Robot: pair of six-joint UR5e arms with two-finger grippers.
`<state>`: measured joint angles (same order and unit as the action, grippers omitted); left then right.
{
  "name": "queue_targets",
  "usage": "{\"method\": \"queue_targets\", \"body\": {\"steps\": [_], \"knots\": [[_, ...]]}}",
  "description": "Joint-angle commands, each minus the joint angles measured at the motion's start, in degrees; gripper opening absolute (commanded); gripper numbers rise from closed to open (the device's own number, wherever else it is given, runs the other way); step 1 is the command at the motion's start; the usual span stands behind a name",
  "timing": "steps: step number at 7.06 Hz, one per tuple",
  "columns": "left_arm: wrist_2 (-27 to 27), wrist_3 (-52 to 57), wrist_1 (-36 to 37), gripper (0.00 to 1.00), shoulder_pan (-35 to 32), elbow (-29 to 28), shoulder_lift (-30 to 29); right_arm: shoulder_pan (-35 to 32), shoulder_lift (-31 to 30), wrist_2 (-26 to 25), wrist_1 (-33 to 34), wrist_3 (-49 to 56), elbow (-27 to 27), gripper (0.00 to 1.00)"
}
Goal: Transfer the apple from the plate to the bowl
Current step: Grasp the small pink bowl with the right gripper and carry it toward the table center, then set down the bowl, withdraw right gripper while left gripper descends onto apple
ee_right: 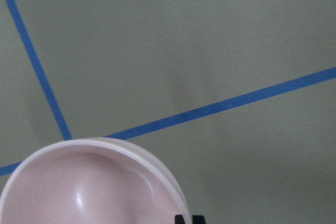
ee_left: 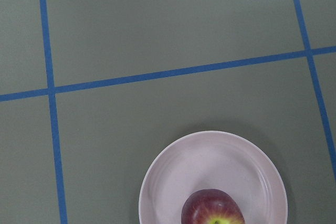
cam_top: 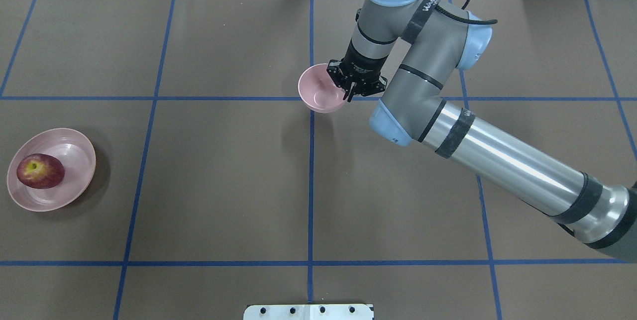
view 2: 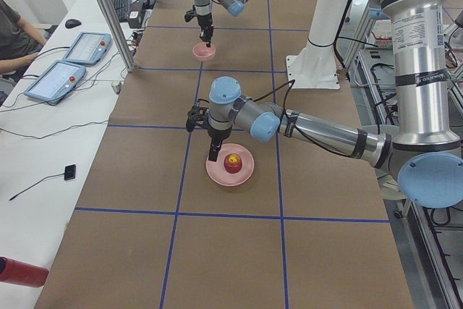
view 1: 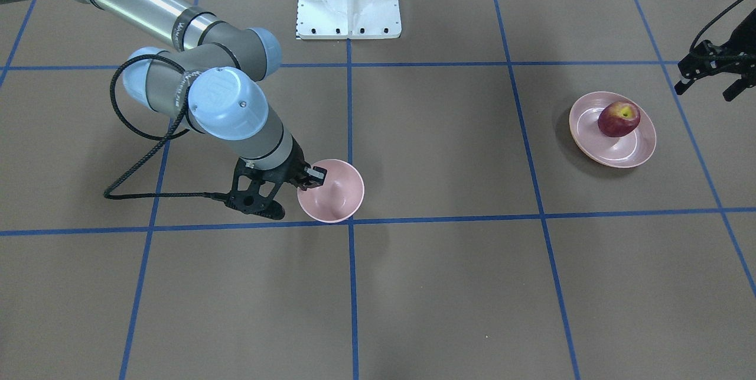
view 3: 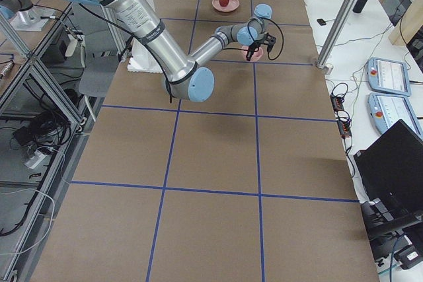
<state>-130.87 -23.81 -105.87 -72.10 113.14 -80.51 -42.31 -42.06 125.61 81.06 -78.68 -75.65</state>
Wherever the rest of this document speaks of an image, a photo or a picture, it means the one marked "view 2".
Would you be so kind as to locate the red yellow apple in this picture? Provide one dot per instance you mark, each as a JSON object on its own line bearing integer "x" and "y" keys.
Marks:
{"x": 233, "y": 163}

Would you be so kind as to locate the small black square device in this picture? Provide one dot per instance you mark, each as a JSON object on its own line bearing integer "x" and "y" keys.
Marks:
{"x": 70, "y": 172}

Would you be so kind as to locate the aluminium frame post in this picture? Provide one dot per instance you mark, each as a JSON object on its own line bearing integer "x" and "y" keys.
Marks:
{"x": 109, "y": 15}

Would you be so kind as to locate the black computer mouse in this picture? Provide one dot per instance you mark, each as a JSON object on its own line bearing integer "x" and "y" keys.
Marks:
{"x": 72, "y": 23}

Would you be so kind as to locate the pink bowl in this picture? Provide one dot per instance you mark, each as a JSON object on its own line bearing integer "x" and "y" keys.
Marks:
{"x": 204, "y": 51}

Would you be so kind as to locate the black keyboard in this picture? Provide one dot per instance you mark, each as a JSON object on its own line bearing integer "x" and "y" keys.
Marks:
{"x": 121, "y": 8}

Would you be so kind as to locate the lower blue teach pendant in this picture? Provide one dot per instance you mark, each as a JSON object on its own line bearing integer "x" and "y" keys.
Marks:
{"x": 56, "y": 82}

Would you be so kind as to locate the seated person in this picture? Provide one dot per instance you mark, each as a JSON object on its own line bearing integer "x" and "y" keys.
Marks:
{"x": 20, "y": 43}

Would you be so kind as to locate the pink plate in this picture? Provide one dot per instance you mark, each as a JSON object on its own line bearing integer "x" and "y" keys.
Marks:
{"x": 217, "y": 173}

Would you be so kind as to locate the red water bottle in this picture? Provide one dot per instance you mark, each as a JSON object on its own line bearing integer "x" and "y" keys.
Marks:
{"x": 23, "y": 274}

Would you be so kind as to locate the upper blue teach pendant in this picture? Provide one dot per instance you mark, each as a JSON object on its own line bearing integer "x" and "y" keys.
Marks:
{"x": 88, "y": 48}

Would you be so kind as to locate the blue teach pendant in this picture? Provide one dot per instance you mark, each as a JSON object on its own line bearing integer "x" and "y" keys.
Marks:
{"x": 88, "y": 48}
{"x": 56, "y": 82}

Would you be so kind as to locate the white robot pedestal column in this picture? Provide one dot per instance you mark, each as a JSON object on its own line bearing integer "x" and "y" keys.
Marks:
{"x": 315, "y": 66}

